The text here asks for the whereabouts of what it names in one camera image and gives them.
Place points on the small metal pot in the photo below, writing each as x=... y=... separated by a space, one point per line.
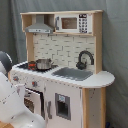
x=44 y=64

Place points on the white oven door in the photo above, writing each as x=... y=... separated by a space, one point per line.
x=34 y=101

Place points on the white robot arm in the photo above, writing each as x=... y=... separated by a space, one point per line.
x=12 y=108

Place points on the wooden toy kitchen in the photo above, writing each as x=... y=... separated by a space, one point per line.
x=73 y=50

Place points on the grey sink basin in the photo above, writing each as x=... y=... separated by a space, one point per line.
x=73 y=74

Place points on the black stovetop red burners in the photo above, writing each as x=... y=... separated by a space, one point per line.
x=31 y=66

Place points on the right red stove knob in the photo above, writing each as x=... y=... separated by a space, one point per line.
x=34 y=84

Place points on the red stove knob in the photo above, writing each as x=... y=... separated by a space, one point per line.
x=34 y=84
x=15 y=78

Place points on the toy microwave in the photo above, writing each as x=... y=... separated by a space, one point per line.
x=73 y=23

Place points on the grey range hood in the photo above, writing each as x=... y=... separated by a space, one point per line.
x=39 y=26

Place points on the left red stove knob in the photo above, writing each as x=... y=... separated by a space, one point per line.
x=15 y=78

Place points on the grey cabinet door handle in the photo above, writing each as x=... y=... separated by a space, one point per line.
x=49 y=110

